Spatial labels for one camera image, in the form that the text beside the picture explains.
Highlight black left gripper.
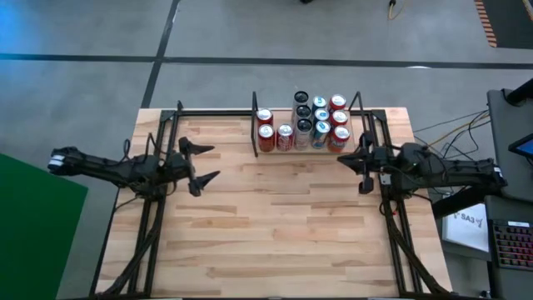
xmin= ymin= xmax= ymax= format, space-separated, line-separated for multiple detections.
xmin=166 ymin=136 xmax=222 ymax=198

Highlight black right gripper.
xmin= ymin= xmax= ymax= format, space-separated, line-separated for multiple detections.
xmin=336 ymin=131 xmax=396 ymax=196

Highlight red Fanta can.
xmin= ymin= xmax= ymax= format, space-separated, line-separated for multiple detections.
xmin=328 ymin=93 xmax=347 ymax=113
xmin=331 ymin=109 xmax=350 ymax=128

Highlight pale can black lid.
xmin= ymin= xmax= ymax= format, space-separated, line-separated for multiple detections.
xmin=293 ymin=117 xmax=314 ymax=151

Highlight red Coca-Cola can black script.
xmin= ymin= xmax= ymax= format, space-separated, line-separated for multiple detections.
xmin=257 ymin=123 xmax=276 ymax=153

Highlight red Star Wars Coca-Cola can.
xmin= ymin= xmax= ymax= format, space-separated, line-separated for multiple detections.
xmin=276 ymin=122 xmax=295 ymax=153

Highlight silver Celsius can pink band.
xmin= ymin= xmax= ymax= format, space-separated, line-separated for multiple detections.
xmin=293 ymin=103 xmax=313 ymax=121

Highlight white Celsius Peach Vibe can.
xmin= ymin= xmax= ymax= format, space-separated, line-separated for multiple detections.
xmin=292 ymin=90 xmax=310 ymax=108

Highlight black desk support bar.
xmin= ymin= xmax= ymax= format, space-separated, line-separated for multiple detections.
xmin=431 ymin=185 xmax=501 ymax=218

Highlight white SA3 label sheet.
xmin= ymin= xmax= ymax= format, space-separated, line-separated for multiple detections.
xmin=441 ymin=202 xmax=491 ymax=253

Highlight grey desk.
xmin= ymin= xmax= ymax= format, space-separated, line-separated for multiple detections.
xmin=486 ymin=87 xmax=533 ymax=203
xmin=482 ymin=194 xmax=533 ymax=300

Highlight large computer monitor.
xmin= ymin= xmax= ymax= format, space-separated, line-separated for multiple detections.
xmin=508 ymin=132 xmax=533 ymax=159

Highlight black keyboard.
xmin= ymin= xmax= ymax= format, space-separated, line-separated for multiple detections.
xmin=490 ymin=219 xmax=533 ymax=271

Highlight green floor mat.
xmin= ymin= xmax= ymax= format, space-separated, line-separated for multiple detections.
xmin=0 ymin=152 xmax=89 ymax=300

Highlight black mat orange striped edge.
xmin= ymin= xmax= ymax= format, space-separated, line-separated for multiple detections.
xmin=474 ymin=0 xmax=533 ymax=49

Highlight black cable loop red tie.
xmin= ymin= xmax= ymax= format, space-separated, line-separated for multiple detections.
xmin=376 ymin=198 xmax=399 ymax=217

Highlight black table rig frame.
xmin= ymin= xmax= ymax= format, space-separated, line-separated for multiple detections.
xmin=89 ymin=99 xmax=453 ymax=300

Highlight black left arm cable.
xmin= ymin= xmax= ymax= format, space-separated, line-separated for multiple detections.
xmin=120 ymin=132 xmax=176 ymax=197

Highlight coloured wire bundle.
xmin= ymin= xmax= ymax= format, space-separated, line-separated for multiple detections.
xmin=411 ymin=108 xmax=496 ymax=162

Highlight yellow hanging cord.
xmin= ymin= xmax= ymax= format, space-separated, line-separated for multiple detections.
xmin=387 ymin=0 xmax=408 ymax=21

